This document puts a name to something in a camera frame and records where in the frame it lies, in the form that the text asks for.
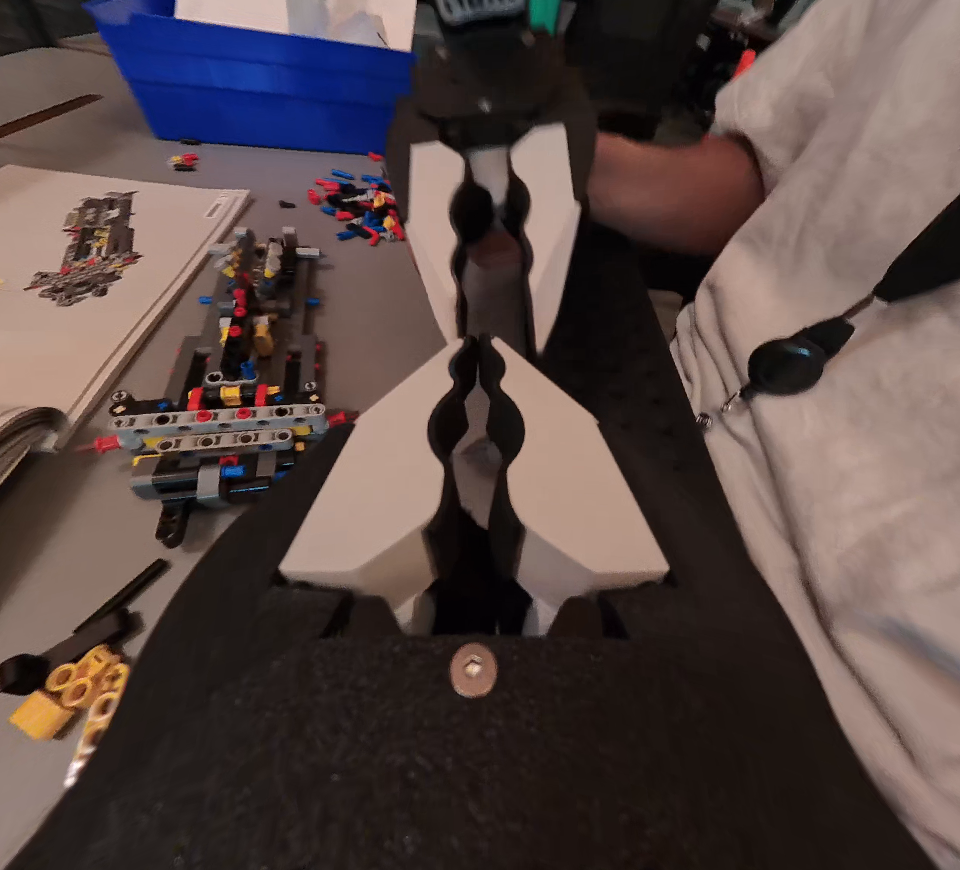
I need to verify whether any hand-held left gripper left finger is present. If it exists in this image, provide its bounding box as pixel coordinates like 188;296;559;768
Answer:
277;339;490;635

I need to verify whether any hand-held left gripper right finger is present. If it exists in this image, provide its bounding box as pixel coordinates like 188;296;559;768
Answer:
486;336;672;635

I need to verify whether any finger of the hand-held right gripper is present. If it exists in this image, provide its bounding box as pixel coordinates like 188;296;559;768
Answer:
405;138;474;348
508;122;585;361

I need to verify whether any grey lego car chassis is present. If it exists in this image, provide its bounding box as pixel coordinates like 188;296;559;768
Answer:
93;225;361;549

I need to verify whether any person's right forearm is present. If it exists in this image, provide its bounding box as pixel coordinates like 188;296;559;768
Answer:
588;131;766;260

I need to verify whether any pile of mixed lego pins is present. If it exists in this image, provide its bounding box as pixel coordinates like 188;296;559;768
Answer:
306;151;410;247

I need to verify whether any black lego axle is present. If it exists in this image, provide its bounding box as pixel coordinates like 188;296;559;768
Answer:
73;558;172;635

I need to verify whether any lego instruction booklet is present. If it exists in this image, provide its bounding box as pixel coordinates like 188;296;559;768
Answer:
0;165;252;489

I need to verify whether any black curved lego liftarm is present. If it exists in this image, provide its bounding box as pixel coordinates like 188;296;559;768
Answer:
0;607;144;695

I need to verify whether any pile of yellow lego pieces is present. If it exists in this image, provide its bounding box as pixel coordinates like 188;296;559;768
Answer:
7;645;132;789

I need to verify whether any person's right hand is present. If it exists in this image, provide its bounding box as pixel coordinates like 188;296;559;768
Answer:
477;234;526;273

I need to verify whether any black office chair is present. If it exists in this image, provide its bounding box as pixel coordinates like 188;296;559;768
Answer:
570;0;766;140

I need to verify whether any blue plastic bin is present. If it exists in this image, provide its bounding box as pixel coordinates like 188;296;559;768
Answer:
82;0;417;157

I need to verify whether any person's white shirt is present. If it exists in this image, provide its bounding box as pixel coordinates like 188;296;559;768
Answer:
671;0;960;870

